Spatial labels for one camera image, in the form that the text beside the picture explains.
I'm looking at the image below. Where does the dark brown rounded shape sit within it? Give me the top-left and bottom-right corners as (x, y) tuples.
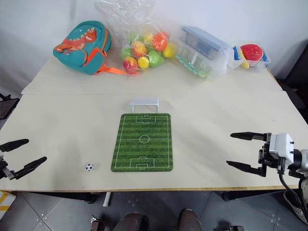
(112, 212), (149, 231)
(178, 208), (202, 231)

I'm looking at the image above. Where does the orange toy fruit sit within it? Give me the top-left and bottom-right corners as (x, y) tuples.
(153, 33), (168, 52)

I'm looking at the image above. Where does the red toy watermelon slice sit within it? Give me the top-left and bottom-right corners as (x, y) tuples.
(241, 43), (265, 61)

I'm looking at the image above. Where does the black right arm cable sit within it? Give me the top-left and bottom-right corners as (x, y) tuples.
(277, 168), (308, 218)

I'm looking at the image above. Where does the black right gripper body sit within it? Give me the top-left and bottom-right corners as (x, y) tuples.
(258, 132), (287, 175)

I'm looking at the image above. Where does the clear plastic fruit bag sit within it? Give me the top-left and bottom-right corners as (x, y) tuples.
(93, 0), (180, 81)

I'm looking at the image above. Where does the teal dinosaur backpack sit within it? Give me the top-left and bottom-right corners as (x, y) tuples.
(52, 20), (126, 76)

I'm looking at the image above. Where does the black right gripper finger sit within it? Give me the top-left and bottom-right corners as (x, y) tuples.
(226, 160), (268, 178)
(230, 131), (268, 142)

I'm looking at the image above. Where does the black table frame bar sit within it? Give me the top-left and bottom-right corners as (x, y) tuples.
(13, 191), (96, 205)
(221, 188), (288, 202)

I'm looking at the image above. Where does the clear storage box blue lid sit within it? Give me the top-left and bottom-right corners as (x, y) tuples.
(175, 25), (230, 79)

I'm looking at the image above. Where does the red-yellow toy peach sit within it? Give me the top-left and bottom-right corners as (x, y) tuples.
(123, 56), (139, 74)
(131, 41), (147, 58)

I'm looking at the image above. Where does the white table leg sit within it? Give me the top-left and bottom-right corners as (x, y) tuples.
(103, 192), (113, 207)

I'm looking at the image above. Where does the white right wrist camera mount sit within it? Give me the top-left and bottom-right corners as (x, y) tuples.
(268, 132), (295, 161)

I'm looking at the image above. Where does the small clear plastic container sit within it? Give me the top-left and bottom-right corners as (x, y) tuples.
(228, 43), (272, 71)

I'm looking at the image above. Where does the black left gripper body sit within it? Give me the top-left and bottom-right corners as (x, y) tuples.
(0, 151), (15, 180)

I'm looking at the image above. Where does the white miniature goal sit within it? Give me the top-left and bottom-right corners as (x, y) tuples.
(128, 97), (160, 113)

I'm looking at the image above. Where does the green toy fruit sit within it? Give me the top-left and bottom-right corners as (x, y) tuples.
(147, 50), (166, 68)
(120, 47), (133, 61)

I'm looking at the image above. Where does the green soccer field mat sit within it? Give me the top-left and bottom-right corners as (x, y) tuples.
(110, 113), (174, 173)

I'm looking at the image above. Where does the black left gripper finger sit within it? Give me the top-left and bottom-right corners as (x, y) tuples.
(13, 156), (48, 180)
(0, 139), (30, 153)

